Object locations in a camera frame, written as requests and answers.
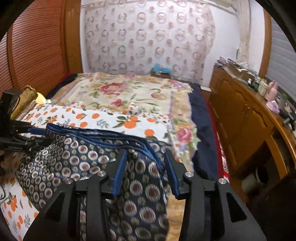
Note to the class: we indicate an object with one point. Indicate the wooden slatted panel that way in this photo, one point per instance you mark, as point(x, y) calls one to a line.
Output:
point(39, 51)

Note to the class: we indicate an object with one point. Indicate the yellow object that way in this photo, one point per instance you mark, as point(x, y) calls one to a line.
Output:
point(42, 98)

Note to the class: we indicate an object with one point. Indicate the white cylindrical container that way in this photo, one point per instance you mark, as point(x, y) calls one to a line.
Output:
point(254, 177)

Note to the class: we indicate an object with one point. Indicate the wooden window frame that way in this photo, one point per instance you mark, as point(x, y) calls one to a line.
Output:
point(266, 44)

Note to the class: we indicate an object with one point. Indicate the white orange-print sheet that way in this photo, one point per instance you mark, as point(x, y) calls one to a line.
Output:
point(104, 118)

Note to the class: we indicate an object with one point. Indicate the navy blue blanket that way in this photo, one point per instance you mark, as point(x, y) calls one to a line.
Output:
point(203, 129)

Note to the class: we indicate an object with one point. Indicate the pile of small household clutter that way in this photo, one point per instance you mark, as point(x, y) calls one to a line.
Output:
point(240, 68)

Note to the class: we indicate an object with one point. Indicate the dark cloth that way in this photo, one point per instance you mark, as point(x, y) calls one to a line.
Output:
point(272, 208)

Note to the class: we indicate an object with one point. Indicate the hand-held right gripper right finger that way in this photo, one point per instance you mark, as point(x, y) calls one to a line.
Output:
point(172, 173)

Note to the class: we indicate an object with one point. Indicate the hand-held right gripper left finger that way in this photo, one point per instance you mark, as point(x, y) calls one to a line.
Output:
point(120, 173)

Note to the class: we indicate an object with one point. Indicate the navy medallion print shirt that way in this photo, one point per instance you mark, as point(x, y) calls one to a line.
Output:
point(138, 208)

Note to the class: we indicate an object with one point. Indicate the wooden cabinet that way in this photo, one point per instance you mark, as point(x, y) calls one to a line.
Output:
point(240, 115)

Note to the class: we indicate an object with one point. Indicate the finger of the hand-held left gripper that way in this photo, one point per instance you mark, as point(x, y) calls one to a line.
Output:
point(25, 143)
point(34, 131)

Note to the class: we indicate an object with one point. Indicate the pink figurine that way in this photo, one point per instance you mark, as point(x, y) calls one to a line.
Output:
point(271, 91)

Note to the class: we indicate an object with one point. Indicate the grey window blind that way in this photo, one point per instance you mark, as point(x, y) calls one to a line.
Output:
point(282, 58)

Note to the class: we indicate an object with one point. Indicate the blue and brown box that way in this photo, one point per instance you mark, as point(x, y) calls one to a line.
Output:
point(161, 69)

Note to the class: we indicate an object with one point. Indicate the red cloth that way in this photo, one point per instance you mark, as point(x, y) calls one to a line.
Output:
point(223, 160)

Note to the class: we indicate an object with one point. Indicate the cream floral blanket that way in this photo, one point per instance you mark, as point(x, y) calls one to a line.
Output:
point(129, 90)

